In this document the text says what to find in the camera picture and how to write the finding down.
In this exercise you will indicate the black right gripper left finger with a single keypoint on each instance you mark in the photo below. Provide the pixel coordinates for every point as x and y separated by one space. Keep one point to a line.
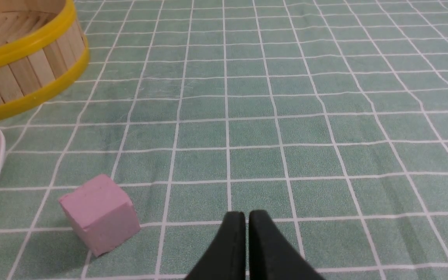
225 258

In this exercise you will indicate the pink cube block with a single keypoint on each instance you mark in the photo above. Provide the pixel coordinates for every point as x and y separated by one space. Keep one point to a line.
101 213

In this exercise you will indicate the bamboo steamer basket yellow rim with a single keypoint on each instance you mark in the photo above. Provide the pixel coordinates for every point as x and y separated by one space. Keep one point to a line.
43 50

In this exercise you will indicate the green checkered tablecloth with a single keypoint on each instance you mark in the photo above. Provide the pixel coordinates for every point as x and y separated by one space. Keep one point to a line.
332 115

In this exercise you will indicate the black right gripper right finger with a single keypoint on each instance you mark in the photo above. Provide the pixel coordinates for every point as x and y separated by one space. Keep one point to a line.
271 256

